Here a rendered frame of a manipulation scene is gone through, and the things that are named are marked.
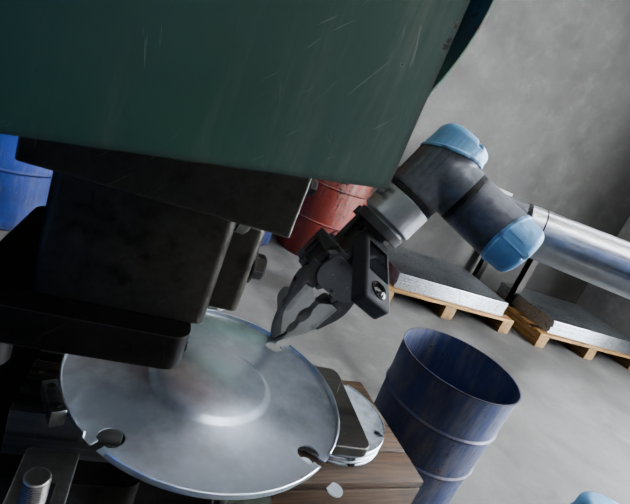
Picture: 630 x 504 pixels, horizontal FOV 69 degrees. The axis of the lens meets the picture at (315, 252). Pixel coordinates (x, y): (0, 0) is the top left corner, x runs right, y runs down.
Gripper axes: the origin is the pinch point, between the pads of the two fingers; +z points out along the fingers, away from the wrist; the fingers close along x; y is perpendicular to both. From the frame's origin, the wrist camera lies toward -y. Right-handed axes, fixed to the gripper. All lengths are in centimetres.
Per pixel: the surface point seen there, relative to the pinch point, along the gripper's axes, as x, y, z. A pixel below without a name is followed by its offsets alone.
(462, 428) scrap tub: -94, 39, 3
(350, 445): -5.0, -17.2, -0.7
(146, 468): 13.7, -21.9, 7.8
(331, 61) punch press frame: 26.9, -29.2, -21.7
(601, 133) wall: -284, 306, -244
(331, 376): -6.5, -5.4, -1.4
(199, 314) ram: 17.7, -17.2, -3.2
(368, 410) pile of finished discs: -62, 39, 16
